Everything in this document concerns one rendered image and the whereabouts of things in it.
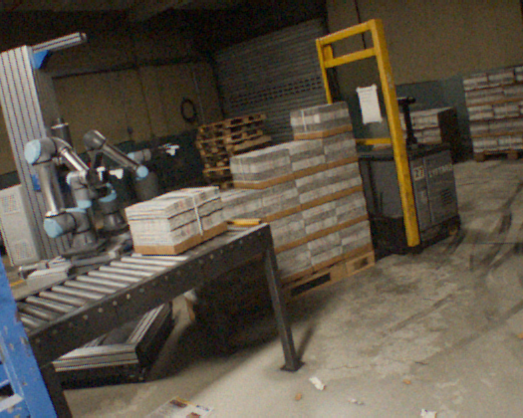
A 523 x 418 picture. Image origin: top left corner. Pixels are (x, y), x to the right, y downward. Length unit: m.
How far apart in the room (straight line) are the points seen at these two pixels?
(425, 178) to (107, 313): 2.94
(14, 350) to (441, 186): 3.53
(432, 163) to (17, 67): 3.11
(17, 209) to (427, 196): 3.02
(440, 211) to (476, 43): 5.45
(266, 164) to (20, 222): 1.62
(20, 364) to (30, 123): 1.86
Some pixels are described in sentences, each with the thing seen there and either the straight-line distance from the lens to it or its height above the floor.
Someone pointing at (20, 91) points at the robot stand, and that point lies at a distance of 3.19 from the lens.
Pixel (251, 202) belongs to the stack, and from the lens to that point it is 3.36.
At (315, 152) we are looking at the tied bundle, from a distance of 3.62.
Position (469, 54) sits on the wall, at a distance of 9.40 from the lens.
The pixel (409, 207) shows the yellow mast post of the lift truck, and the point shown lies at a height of 0.40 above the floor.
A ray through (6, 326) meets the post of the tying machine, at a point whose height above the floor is 0.92.
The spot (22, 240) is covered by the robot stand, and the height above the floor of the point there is 0.91.
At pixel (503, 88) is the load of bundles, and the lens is 7.62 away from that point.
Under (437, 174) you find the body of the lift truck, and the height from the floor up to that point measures 0.57.
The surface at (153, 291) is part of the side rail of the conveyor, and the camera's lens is 2.03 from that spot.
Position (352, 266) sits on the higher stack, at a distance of 3.89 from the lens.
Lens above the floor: 1.34
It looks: 11 degrees down
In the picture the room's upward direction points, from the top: 12 degrees counter-clockwise
